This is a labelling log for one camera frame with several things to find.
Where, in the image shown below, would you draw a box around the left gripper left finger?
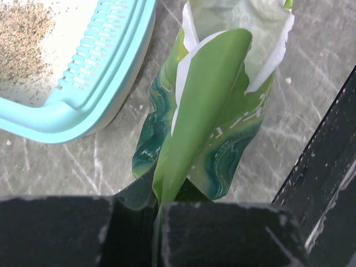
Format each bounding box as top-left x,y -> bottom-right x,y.
1,170 -> 157,266

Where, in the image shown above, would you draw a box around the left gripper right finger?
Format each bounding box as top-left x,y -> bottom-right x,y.
158,180 -> 310,266

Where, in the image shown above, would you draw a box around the green litter bag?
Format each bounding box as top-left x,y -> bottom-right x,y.
131,0 -> 295,220

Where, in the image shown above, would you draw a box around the scattered litter granules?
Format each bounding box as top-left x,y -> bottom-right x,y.
0,0 -> 56,84

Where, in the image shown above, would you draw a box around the teal litter box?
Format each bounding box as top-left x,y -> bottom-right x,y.
1,1 -> 156,144

